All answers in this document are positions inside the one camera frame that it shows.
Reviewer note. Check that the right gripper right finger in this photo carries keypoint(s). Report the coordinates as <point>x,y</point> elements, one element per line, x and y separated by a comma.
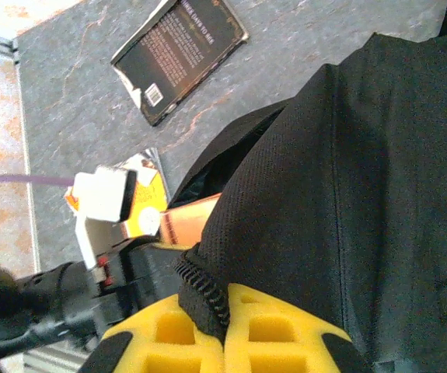
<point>277,342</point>

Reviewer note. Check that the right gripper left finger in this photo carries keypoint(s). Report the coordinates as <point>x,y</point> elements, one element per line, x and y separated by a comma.
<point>168,349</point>

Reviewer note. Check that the orange book with round sticker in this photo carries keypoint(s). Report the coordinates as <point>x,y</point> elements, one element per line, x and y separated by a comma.
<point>147,202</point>

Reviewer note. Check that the black backpack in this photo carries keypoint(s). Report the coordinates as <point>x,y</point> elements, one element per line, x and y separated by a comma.
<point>363,175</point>

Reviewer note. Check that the dark paperback with white text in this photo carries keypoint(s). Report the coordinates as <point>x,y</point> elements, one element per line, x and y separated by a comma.
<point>180,54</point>

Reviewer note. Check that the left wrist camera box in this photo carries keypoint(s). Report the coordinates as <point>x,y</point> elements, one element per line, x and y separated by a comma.
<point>102,194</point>

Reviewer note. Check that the aluminium side rail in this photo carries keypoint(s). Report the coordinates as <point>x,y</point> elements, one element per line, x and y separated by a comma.
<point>30,155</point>

